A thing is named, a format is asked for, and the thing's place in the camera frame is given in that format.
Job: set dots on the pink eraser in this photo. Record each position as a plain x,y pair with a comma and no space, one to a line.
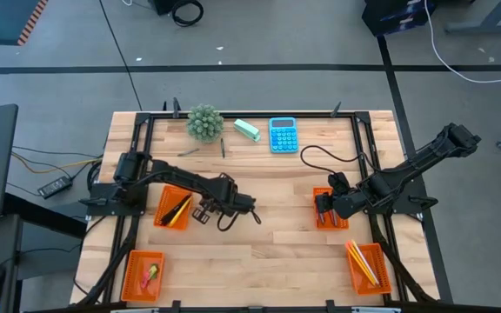
145,279

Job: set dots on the black frame strut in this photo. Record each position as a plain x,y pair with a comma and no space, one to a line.
102,278
400,274

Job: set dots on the hazard striped blue platform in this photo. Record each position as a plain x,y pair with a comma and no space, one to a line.
7,21

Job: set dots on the black equipment case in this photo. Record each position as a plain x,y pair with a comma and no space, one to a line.
394,17

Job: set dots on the black equipment base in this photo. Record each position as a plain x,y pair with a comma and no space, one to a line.
161,5

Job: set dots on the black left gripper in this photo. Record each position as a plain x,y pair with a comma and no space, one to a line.
233,197

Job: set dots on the orange plastic mesh bin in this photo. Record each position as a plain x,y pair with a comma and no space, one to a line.
341,222
383,278
168,197
135,282

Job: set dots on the black pen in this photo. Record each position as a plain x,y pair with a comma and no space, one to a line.
170,216
178,208

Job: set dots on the silver aluminium bar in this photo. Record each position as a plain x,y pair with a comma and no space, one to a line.
376,310
128,310

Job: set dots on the red crayon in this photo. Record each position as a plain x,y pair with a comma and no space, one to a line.
333,218

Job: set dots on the green eraser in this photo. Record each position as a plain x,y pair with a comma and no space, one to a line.
155,266

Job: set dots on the mint green stapler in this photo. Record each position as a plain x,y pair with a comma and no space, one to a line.
246,129

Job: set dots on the blue calculator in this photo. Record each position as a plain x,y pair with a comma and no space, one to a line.
283,137

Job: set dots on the grey crayon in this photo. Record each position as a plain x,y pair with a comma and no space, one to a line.
188,152
320,217

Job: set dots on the black power brick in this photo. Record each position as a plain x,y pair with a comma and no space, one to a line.
55,187

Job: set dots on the green succulent potted plant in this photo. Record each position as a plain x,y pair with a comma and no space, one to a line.
205,124

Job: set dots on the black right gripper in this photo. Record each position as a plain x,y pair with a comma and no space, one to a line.
342,200

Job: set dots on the yellow-orange pencil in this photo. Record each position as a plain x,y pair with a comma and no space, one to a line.
358,261
362,262

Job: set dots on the dark green crayon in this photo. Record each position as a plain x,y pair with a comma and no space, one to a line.
222,148

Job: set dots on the yellow pen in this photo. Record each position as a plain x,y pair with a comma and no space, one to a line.
180,212

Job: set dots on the black table frame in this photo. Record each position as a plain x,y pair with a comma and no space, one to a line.
311,115

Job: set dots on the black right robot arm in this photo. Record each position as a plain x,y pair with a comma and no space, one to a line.
424,161

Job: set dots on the white pencil yellow cap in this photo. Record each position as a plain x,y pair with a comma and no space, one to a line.
367,262

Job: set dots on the grey metal table leg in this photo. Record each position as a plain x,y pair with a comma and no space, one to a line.
472,28

